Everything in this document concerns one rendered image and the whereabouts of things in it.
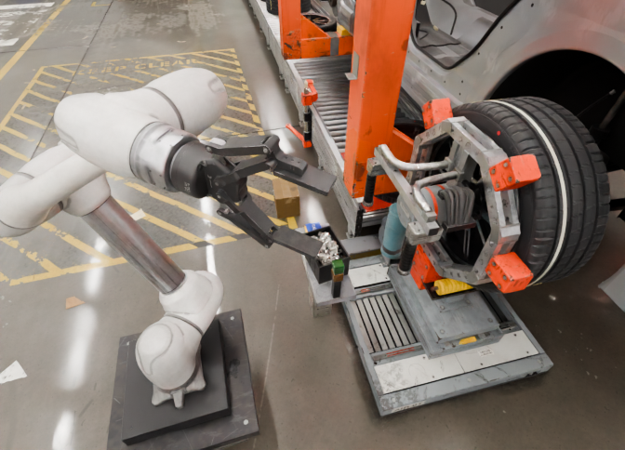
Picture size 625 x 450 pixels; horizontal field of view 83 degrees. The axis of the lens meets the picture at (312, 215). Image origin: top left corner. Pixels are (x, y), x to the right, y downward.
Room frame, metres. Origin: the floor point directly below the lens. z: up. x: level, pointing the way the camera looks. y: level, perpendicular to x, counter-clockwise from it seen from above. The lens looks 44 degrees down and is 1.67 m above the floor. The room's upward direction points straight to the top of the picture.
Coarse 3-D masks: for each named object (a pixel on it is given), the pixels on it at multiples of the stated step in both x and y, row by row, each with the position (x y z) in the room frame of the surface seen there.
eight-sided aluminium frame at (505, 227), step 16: (432, 128) 1.09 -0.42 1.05; (448, 128) 1.00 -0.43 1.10; (464, 128) 1.00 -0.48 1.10; (416, 144) 1.16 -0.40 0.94; (432, 144) 1.16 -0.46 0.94; (464, 144) 0.91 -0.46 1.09; (480, 144) 0.87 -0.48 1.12; (416, 160) 1.14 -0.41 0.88; (480, 160) 0.83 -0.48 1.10; (496, 160) 0.81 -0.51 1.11; (416, 176) 1.18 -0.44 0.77; (496, 192) 0.74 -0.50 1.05; (512, 192) 0.75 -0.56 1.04; (496, 208) 0.71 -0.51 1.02; (512, 208) 0.72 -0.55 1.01; (496, 224) 0.69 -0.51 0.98; (512, 224) 0.69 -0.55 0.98; (496, 240) 0.67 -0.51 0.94; (512, 240) 0.67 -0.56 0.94; (432, 256) 0.88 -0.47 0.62; (448, 256) 0.88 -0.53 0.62; (480, 256) 0.69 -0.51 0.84; (448, 272) 0.78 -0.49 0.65; (464, 272) 0.72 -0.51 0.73; (480, 272) 0.66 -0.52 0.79
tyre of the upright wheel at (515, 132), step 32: (480, 128) 0.99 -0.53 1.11; (512, 128) 0.88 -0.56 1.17; (544, 128) 0.89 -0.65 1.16; (576, 128) 0.89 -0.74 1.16; (544, 160) 0.78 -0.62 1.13; (576, 160) 0.80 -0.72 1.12; (544, 192) 0.71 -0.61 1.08; (576, 192) 0.72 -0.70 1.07; (544, 224) 0.66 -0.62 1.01; (576, 224) 0.68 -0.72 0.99; (544, 256) 0.63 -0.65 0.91; (576, 256) 0.66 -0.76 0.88; (480, 288) 0.72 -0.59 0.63
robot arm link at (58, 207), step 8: (16, 176) 0.68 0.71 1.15; (24, 176) 0.68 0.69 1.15; (8, 184) 0.64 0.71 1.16; (16, 184) 0.65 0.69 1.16; (56, 208) 0.65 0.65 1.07; (48, 216) 0.63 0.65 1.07; (0, 224) 0.55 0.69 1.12; (40, 224) 0.62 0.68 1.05; (0, 232) 0.56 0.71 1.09; (8, 232) 0.55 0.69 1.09; (16, 232) 0.56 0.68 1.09; (24, 232) 0.57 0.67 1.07
